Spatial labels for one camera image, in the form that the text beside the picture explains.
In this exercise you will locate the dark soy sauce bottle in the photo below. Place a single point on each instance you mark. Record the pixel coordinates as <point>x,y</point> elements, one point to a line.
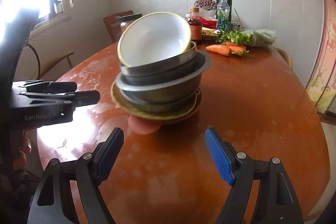
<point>195,25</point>

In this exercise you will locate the carrot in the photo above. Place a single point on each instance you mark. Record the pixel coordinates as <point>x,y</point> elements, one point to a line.
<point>219,49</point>
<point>237,50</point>

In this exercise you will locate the bag of green celery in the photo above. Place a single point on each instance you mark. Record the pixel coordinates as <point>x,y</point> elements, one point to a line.
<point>250,38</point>

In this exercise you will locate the cream enamel bowl with handle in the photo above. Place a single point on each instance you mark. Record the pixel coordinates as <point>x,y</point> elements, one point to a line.
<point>154,37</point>

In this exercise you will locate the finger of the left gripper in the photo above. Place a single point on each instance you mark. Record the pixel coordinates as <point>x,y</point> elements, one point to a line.
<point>42,86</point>
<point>72,99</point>

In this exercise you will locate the light wood armchair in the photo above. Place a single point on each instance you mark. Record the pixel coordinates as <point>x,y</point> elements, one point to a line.
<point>43,70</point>

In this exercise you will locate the wide steel bowl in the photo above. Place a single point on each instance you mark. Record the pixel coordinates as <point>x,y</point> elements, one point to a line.
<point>172,88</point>

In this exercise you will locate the red tissue box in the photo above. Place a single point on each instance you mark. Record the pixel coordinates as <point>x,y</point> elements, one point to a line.
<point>206,23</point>

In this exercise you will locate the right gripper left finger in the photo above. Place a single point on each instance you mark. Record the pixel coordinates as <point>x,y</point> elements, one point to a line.
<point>53,202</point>

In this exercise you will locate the small steel bowl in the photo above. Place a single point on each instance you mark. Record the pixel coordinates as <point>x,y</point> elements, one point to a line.
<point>182,63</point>

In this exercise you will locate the clear jar black lid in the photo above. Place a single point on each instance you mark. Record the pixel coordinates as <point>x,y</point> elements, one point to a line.
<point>126,21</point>

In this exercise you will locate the hello kitty sliding door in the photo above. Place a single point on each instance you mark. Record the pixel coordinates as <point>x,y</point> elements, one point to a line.
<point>321,84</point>

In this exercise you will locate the carrot front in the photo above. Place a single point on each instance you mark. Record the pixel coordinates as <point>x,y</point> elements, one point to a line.
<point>219,49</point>

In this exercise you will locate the orange plastic plate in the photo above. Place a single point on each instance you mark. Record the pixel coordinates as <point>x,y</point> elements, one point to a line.
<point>140,126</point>

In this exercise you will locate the clear plastic bottle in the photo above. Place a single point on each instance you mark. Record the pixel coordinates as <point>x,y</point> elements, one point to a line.
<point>223,12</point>

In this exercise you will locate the pink flower ornament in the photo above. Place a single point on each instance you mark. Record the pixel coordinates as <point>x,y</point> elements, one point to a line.
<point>205,4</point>

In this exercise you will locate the carrot back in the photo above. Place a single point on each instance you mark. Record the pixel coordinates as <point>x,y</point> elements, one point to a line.
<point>237,50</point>

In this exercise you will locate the plate of yellow food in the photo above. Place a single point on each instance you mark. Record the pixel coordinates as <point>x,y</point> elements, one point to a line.
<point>209,34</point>

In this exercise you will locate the right side wooden chair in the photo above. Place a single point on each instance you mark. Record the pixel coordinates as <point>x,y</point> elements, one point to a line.
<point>281,54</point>

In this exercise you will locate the brown wooden slat chair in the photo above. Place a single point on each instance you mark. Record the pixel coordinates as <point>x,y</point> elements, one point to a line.
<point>112,24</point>

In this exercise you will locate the person's left hand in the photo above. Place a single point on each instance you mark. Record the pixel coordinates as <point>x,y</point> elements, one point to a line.
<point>24,148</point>

